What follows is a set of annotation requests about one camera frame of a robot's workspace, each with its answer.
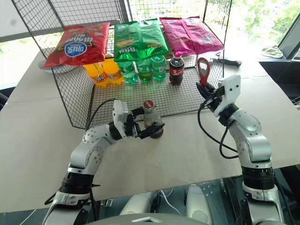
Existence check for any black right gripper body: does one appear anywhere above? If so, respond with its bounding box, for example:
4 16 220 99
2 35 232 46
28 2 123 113
203 85 225 112

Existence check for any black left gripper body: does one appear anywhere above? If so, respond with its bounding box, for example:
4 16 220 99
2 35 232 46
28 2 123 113
125 111 143 139

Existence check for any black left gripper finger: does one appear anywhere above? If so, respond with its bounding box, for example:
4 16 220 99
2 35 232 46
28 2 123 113
138 123 166 140
129 106 146 118

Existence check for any brown glass bottle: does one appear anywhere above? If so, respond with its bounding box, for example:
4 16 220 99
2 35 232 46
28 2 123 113
142 100 165 140

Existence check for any red bottle opener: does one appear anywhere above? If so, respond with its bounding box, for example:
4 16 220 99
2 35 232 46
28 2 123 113
197 57 211 87

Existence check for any dark cola bottle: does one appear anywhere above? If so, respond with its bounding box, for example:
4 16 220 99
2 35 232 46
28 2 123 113
169 53 184 86

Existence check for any green soda bottle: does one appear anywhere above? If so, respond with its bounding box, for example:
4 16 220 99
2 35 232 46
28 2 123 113
150 54 167 82
117 60 139 85
136 58 155 84

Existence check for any orange soda bottle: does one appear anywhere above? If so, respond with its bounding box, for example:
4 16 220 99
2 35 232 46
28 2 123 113
83 61 111 88
102 58 124 86

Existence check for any pink chip bag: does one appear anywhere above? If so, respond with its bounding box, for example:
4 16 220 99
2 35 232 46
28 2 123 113
182 15 225 54
159 16 196 57

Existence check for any green chip bag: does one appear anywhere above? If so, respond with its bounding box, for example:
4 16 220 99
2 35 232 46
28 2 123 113
137 18 170 60
113 21 142 63

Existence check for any dark side table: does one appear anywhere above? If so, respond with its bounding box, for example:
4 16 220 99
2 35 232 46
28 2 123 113
258 58 300 99

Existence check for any white green cloth bundle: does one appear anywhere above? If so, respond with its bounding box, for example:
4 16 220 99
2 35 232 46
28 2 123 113
261 45 285 59

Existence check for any silver rounded robot leg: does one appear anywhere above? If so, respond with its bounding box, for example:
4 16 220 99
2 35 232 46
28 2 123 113
186 184 213 225
119 190 160 217

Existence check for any red chip bag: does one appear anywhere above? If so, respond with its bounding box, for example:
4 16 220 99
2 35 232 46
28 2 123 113
43 22 111 68

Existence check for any grey robot torso cover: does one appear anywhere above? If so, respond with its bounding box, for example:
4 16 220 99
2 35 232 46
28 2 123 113
82 211 217 225

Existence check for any dark laptop screen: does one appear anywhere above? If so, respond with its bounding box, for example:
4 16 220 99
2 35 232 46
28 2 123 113
277 19 300 62

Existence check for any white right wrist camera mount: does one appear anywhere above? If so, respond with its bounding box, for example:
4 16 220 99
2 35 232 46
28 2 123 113
214 75 241 117

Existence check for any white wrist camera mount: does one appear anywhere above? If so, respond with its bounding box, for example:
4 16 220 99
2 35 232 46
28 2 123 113
214 75 241 117
112 99 129 139

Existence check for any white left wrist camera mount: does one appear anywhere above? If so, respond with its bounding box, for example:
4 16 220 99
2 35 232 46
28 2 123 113
112 99 129 139

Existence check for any black wire grid shelf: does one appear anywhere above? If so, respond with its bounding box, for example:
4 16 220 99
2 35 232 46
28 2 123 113
10 0 233 129

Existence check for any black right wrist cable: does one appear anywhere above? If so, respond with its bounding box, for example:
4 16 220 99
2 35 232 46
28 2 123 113
197 97 240 160

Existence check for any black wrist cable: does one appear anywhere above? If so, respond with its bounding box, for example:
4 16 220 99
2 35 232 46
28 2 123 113
85 98 117 132
197 97 240 160

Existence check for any black handled tool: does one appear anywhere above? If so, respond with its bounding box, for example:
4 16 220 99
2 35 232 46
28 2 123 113
209 52 242 68

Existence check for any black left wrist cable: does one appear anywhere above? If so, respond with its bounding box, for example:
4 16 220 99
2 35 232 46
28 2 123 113
85 98 117 132

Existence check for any thin white cable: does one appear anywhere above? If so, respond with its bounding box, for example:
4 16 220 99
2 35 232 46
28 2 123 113
160 188 181 215

